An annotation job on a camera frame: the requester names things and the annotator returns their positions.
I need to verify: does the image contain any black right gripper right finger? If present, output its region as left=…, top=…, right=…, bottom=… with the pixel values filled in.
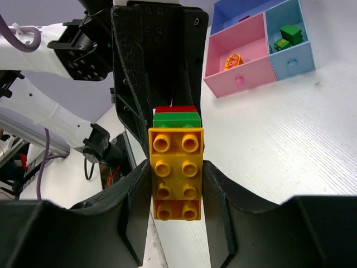
left=202, top=161, right=356, bottom=267

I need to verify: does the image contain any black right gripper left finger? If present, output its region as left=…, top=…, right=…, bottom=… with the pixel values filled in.
left=1, top=160, right=151, bottom=267

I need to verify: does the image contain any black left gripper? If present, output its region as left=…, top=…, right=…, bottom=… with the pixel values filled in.
left=47, top=1, right=209, bottom=154

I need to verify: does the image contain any red bottom lego brick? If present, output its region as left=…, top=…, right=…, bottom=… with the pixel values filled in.
left=155, top=106, right=197, bottom=113

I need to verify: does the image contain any green lego brick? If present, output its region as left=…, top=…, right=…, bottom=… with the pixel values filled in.
left=153, top=112, right=201, bottom=128

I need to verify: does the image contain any green number two lego cube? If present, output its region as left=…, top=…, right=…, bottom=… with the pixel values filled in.
left=280, top=25, right=303, bottom=45

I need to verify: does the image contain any green lego plate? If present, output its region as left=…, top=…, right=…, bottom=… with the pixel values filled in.
left=274, top=38, right=292, bottom=52

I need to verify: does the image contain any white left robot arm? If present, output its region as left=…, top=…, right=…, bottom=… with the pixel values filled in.
left=1, top=1, right=209, bottom=165

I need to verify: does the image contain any dark blue container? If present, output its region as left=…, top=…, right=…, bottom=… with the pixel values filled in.
left=210, top=0, right=284, bottom=35

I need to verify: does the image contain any pink container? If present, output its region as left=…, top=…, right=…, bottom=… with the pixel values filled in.
left=204, top=12, right=277, bottom=98

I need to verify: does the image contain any light blue container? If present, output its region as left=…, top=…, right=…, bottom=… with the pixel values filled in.
left=265, top=0, right=316, bottom=80

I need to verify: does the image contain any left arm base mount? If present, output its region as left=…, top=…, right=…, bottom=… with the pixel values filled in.
left=82, top=131, right=137, bottom=189

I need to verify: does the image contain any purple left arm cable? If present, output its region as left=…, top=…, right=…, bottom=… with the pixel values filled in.
left=0, top=12, right=70, bottom=200

